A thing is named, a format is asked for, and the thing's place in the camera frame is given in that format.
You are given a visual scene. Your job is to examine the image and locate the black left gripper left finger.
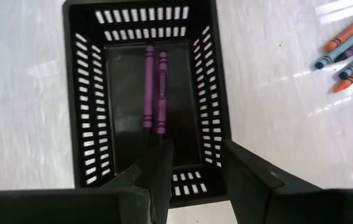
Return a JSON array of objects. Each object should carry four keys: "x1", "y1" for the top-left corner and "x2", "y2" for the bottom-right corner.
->
[{"x1": 0, "y1": 139, "x2": 176, "y2": 224}]

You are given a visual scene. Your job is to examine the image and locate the black plastic basket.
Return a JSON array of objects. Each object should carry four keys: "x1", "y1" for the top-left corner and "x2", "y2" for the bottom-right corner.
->
[{"x1": 62, "y1": 0, "x2": 232, "y2": 208}]

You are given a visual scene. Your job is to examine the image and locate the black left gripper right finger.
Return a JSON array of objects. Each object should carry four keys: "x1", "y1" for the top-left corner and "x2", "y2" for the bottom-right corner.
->
[{"x1": 222, "y1": 139, "x2": 353, "y2": 224}]

